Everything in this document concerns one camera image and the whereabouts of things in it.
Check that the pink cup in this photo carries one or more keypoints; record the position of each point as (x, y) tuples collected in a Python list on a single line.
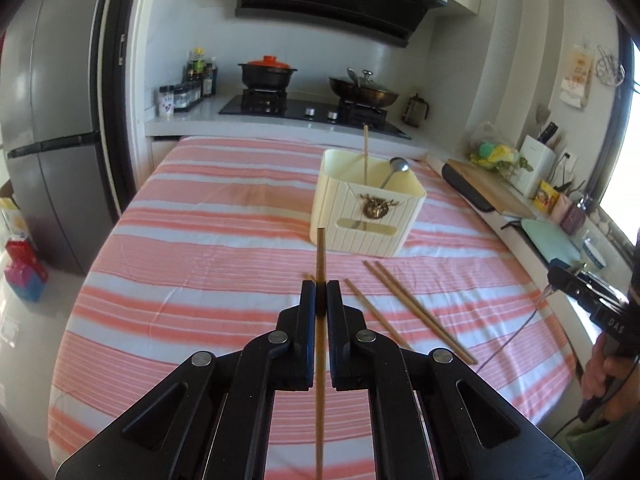
[(559, 207)]

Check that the black door frame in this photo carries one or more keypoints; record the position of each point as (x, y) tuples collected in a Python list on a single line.
[(112, 85)]

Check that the plastic bag with sponges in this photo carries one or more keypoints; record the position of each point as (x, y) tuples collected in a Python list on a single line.
[(492, 152)]

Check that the black tray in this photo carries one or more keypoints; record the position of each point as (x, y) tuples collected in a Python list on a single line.
[(465, 190)]

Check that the metal ladle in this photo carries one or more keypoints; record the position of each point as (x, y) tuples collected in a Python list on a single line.
[(352, 76)]

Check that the glass french press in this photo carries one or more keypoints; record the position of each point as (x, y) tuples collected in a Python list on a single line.
[(414, 110)]

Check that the metal spoon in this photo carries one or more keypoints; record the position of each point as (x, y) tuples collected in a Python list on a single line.
[(398, 164)]

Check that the black glass cooktop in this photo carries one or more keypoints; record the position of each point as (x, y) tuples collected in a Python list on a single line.
[(310, 107)]

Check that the wok with glass lid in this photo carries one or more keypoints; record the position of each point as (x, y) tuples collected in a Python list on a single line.
[(367, 92)]

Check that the red and blue box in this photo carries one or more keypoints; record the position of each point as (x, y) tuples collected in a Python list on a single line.
[(25, 272)]

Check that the grey refrigerator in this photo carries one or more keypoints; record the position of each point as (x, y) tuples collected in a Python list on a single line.
[(50, 110)]

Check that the person's right hand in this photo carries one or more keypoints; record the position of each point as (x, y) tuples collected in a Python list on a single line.
[(597, 370)]

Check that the white label spice jar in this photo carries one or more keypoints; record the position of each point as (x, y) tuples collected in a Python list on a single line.
[(166, 104)]

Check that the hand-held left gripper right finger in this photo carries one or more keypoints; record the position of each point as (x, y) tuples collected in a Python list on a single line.
[(334, 310)]

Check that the black range hood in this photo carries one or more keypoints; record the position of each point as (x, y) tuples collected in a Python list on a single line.
[(325, 5)]

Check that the hanging orange printed bag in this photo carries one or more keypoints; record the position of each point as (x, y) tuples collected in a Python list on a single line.
[(577, 77)]

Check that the cream ribbed utensil holder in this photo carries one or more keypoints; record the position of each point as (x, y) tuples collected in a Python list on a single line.
[(345, 220)]

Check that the blue white bowl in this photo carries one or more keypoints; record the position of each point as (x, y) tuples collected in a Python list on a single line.
[(595, 255)]

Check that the light green plate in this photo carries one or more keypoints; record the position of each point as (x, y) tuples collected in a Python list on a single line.
[(550, 242)]

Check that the pink striped tablecloth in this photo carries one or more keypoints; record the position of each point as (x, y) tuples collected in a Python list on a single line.
[(200, 260)]

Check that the white knife block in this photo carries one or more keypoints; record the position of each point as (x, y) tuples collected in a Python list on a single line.
[(535, 165)]

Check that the purple jar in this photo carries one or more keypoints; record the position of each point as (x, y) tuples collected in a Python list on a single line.
[(574, 217)]

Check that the cardboard box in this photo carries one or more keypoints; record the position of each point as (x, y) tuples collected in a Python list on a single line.
[(12, 210)]

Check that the yellow packet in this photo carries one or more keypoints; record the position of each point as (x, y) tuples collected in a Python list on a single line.
[(546, 196)]

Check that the black clay pot orange lid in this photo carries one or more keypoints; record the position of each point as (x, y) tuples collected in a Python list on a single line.
[(267, 74)]

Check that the wooden cutting board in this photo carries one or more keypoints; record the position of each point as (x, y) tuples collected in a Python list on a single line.
[(492, 187)]

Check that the person's green clothing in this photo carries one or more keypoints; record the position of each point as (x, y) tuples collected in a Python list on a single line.
[(605, 450)]

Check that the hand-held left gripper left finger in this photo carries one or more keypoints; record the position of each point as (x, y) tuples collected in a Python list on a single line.
[(310, 310)]

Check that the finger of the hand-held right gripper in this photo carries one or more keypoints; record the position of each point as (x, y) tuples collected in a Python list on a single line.
[(565, 280), (602, 287)]

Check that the dark sauce bottle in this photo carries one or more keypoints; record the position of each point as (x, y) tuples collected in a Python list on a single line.
[(210, 80)]

